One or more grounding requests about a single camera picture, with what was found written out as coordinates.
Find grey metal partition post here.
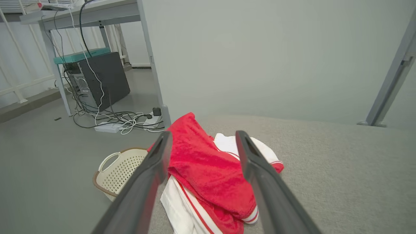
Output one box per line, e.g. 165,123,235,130
357,6,416,128

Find white power strip black plug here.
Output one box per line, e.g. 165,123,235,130
143,107,162,129

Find grey partition edge post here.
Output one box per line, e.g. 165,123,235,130
136,0,172,129

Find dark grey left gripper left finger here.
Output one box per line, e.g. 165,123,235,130
91,131,173,234

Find white hanging cable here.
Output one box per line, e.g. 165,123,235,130
67,6,105,126

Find grey metal desk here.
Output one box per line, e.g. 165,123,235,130
19,0,142,117

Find red white basketball jersey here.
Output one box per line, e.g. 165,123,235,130
148,112,284,234

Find black hanging cable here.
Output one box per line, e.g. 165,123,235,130
79,0,95,59

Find black computer tower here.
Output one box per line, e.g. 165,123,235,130
63,52,131,112

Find small red white box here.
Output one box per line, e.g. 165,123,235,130
24,2,43,13

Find teal flat box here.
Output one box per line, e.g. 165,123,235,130
54,48,111,65

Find black tangled floor cable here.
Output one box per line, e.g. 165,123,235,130
63,70,163,131

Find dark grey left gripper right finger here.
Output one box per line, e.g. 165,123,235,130
236,130,322,234

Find cream perforated laundry basket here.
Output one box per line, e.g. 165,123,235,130
93,147,150,202

